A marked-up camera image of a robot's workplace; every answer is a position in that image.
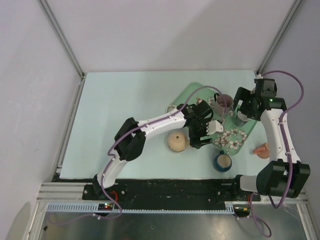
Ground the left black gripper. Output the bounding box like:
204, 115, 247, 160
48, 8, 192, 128
187, 117, 212, 149

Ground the small grey mug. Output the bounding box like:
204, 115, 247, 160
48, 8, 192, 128
234, 111, 251, 127

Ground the beige round mug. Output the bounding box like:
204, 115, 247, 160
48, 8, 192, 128
167, 131, 191, 153

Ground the mauve mug black handle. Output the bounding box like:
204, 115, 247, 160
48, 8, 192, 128
213, 92, 234, 116

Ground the blue striped mug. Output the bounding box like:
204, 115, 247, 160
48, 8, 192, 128
212, 150, 233, 173

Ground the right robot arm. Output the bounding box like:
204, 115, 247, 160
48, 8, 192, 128
231, 78, 311, 201

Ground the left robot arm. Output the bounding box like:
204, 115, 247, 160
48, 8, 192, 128
92, 101, 214, 200

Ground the green floral tray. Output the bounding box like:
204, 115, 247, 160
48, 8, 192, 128
165, 82, 257, 155

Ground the small circuit board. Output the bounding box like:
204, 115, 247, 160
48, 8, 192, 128
98, 203, 114, 211

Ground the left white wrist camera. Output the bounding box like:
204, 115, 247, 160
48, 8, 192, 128
206, 120, 224, 136

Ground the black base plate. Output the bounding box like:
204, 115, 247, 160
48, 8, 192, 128
82, 178, 250, 210

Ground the white cable duct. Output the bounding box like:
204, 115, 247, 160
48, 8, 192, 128
46, 202, 250, 214

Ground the right aluminium frame post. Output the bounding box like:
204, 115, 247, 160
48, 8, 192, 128
255, 0, 306, 75

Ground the aluminium frame post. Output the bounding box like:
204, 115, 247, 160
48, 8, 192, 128
255, 0, 306, 75
37, 0, 85, 80

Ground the left aluminium frame post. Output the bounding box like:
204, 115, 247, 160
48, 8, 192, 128
37, 0, 85, 80

